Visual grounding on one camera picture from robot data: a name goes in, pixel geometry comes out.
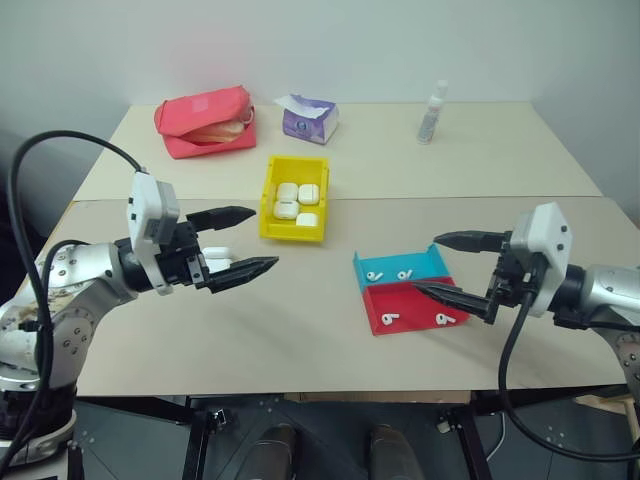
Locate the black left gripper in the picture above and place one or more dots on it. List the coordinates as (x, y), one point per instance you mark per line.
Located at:
(181, 260)

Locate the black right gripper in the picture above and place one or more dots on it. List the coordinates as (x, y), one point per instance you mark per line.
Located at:
(515, 280)

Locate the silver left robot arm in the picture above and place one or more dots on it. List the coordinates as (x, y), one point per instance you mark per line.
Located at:
(85, 265)

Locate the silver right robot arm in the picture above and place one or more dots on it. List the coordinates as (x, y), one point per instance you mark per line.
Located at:
(605, 290)

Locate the open white charging case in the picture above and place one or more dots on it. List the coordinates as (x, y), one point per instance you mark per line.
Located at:
(217, 252)

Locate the yellow plastic bin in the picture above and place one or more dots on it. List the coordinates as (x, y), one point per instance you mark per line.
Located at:
(290, 234)

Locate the closed white charging case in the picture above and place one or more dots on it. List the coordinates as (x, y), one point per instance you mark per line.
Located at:
(287, 192)
(307, 220)
(285, 210)
(309, 194)

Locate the blue plastic tray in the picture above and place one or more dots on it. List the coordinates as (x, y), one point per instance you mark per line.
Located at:
(395, 264)

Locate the red plastic tray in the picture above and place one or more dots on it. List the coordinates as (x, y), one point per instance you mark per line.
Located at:
(405, 305)

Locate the purple tissue pack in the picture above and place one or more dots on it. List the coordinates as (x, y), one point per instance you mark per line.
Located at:
(305, 125)

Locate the red fabric pouch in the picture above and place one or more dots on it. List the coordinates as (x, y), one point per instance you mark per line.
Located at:
(200, 107)

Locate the white spray bottle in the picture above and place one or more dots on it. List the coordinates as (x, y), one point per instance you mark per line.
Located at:
(430, 117)

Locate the light wooden board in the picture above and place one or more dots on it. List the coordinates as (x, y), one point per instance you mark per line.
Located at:
(600, 402)

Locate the dark rounded shape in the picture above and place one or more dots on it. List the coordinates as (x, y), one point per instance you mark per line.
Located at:
(272, 450)
(395, 452)

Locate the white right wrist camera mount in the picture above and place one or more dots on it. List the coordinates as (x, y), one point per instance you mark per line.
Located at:
(545, 235)

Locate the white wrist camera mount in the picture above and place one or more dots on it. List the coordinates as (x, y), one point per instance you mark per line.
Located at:
(545, 235)
(145, 210)

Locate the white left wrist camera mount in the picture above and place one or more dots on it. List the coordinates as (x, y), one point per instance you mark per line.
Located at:
(145, 210)

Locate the black metal table frame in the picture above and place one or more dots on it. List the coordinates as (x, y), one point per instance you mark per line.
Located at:
(197, 450)

